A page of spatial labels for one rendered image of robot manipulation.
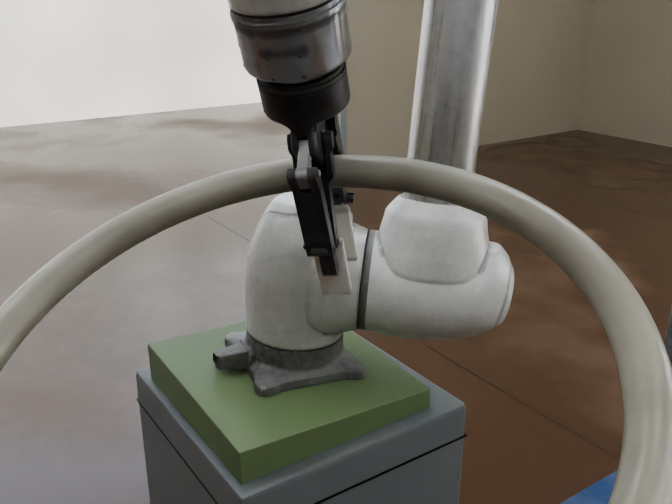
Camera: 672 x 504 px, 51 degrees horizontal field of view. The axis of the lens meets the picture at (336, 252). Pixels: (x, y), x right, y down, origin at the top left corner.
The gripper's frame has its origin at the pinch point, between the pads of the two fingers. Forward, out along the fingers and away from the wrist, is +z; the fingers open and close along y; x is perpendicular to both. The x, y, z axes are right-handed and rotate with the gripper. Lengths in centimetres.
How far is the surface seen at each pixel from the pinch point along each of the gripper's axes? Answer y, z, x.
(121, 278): -199, 183, -166
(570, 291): -213, 211, 60
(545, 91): -609, 315, 88
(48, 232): -260, 198, -244
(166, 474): -7, 53, -37
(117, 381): -107, 153, -122
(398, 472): -6.4, 49.3, 1.4
